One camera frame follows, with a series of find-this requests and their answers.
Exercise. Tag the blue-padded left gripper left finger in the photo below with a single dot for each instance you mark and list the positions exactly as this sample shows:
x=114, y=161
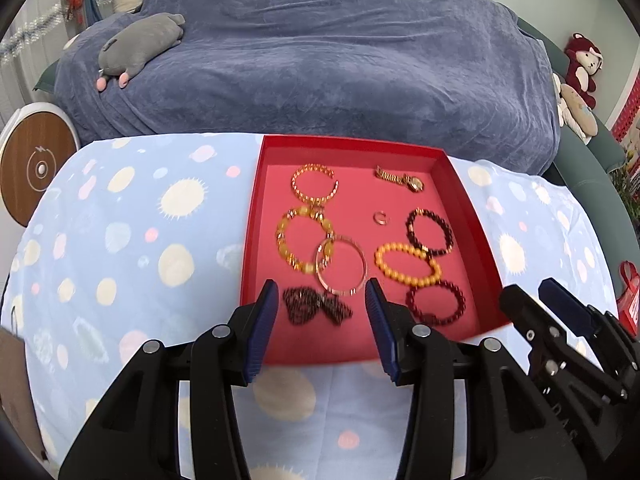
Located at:
x=232, y=353

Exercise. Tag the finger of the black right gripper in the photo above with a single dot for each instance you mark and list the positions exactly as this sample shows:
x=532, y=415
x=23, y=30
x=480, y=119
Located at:
x=532, y=321

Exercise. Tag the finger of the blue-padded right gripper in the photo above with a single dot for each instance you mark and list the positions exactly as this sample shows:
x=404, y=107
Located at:
x=582, y=319

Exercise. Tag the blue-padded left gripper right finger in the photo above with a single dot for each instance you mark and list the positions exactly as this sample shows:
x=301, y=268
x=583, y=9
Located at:
x=406, y=348

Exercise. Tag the rose gold thin bangle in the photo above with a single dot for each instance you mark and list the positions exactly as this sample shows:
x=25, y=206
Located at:
x=320, y=256

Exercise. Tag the gold twisted bangle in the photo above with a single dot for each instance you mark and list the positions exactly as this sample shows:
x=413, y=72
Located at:
x=317, y=201

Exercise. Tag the gold wrist watch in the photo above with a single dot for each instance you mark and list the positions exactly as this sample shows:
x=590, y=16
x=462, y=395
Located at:
x=413, y=183

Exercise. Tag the red gift bag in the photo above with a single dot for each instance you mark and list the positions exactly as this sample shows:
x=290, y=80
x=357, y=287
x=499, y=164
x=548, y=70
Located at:
x=628, y=303

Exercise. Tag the light blue planet bedsheet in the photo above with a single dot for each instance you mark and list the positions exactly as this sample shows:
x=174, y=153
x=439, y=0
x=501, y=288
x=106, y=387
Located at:
x=144, y=238

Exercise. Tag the red cardboard tray box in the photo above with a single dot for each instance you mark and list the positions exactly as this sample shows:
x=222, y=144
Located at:
x=372, y=212

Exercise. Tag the beige plush toy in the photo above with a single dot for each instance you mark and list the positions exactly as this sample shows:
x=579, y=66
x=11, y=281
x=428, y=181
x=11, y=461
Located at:
x=573, y=111

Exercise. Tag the red monkey plush toy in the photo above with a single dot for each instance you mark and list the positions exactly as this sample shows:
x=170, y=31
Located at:
x=586, y=60

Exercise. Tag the round wooden white side table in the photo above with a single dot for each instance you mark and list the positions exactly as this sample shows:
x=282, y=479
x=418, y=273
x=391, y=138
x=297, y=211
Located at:
x=35, y=143

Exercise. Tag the dark blue blanket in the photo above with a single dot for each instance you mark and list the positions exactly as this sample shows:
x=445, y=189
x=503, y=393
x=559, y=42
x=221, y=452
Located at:
x=453, y=74

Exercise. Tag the grey plush mole toy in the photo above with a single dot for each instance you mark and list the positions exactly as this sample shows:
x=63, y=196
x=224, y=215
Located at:
x=125, y=54

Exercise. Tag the teal bed frame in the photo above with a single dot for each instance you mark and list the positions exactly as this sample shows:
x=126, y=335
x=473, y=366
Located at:
x=586, y=169

